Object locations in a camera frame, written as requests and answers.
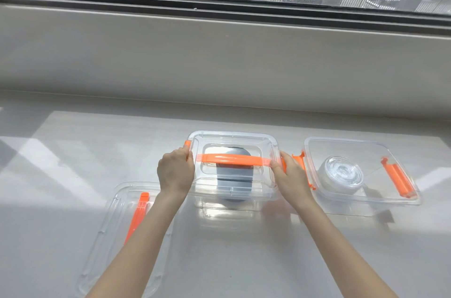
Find person's right hand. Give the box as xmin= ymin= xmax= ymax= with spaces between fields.
xmin=269 ymin=150 xmax=315 ymax=211

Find person's left hand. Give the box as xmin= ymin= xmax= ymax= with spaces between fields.
xmin=157 ymin=146 xmax=196 ymax=200

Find clear storage box orange latches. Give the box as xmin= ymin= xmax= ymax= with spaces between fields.
xmin=184 ymin=130 xmax=288 ymax=219
xmin=292 ymin=136 xmax=424 ymax=218

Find person's right forearm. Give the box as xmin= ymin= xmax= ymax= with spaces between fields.
xmin=286 ymin=201 xmax=399 ymax=298

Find gray round object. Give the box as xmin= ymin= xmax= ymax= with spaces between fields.
xmin=214 ymin=146 xmax=255 ymax=202

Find clear round container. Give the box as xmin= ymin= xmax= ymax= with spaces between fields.
xmin=316 ymin=155 xmax=365 ymax=195

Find clear lid with orange handle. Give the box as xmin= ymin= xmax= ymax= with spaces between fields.
xmin=187 ymin=130 xmax=282 ymax=202
xmin=78 ymin=182 xmax=174 ymax=298

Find dark window frame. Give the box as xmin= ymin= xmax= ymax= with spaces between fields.
xmin=0 ymin=0 xmax=451 ymax=37

